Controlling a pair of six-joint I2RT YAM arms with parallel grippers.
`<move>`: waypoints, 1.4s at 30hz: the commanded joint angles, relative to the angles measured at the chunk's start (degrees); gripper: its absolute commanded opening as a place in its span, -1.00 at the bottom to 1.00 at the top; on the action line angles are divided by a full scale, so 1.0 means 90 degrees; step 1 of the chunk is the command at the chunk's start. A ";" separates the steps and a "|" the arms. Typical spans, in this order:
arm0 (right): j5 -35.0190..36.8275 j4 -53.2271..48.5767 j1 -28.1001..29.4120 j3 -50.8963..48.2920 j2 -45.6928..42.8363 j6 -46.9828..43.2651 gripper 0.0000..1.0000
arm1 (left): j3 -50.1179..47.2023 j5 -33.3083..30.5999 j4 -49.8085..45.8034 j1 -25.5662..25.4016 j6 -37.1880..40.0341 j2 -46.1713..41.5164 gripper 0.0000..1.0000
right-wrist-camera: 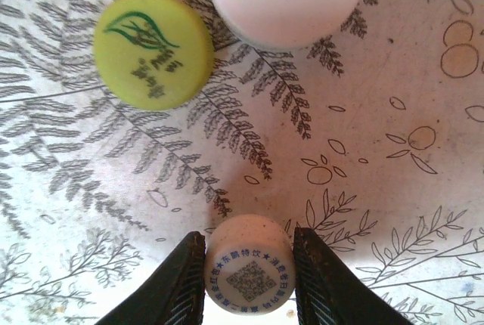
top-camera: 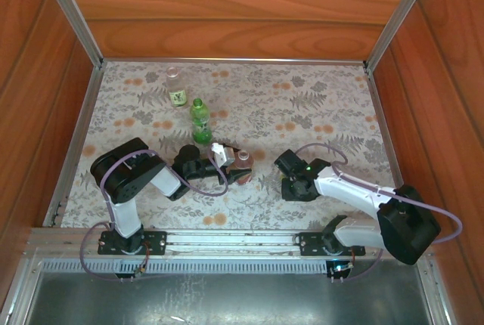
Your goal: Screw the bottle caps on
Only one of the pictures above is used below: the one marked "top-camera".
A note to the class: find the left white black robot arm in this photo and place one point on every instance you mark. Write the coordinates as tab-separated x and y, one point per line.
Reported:
125	221

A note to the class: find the small green-lit circuit board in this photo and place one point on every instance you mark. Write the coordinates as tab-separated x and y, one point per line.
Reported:
342	267

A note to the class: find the floral tablecloth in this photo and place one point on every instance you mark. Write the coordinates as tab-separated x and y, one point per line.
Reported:
264	87

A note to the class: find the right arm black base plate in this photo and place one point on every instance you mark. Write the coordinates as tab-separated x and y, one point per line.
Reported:
308	243

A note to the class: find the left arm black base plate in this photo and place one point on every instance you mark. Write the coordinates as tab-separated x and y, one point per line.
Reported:
157	243

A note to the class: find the clear bottle green label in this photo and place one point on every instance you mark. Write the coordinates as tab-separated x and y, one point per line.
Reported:
177	96

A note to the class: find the aluminium side floor rail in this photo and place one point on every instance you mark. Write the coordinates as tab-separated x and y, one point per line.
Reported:
82	113
379	106

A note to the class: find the green plastic bottle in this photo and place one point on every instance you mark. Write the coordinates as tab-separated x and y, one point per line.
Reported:
201	128

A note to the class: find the grey metal sheet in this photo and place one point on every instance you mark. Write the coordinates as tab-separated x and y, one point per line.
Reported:
227	298

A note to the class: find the aluminium lower side bar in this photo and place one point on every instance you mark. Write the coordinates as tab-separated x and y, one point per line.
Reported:
21	291
436	291

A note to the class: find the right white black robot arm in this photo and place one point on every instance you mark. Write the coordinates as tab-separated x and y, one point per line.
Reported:
351	192

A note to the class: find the aluminium frame post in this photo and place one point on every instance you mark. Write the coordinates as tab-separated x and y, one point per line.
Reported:
72	11
400	11

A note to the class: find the aluminium back frame bar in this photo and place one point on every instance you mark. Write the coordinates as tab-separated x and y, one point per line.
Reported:
234	60

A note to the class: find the amber drink bottle red label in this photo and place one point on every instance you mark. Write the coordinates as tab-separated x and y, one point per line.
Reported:
245	163

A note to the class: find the aluminium mounting rail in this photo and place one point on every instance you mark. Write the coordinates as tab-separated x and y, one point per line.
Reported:
234	240

